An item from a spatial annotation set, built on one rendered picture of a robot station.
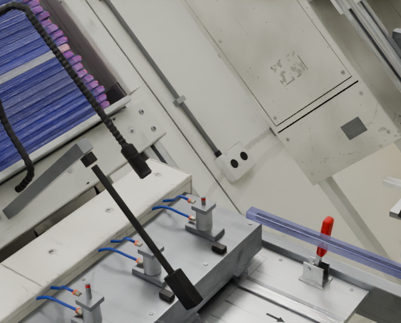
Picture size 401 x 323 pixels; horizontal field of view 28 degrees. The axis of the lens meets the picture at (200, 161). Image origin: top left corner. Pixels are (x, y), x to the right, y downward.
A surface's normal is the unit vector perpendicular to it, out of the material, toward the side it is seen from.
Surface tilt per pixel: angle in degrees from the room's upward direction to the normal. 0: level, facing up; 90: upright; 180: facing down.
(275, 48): 90
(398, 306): 90
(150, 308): 44
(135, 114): 90
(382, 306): 90
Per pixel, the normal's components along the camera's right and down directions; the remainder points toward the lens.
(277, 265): -0.04, -0.84
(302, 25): -0.59, 0.45
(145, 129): 0.55, -0.38
